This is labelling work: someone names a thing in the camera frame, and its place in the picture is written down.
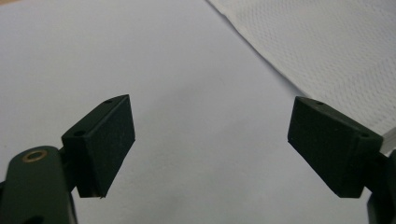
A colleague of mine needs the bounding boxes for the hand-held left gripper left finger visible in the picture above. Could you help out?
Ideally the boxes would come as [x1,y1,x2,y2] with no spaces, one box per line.
[61,94,136,199]

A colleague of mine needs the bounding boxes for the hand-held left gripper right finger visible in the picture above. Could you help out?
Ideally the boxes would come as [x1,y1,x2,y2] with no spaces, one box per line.
[287,95,384,199]

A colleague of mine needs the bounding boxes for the white table mat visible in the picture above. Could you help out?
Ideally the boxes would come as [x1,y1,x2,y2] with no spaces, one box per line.
[0,0,396,224]

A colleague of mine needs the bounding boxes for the white mesh laundry bag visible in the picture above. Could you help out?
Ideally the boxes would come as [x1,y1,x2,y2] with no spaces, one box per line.
[205,0,396,156]

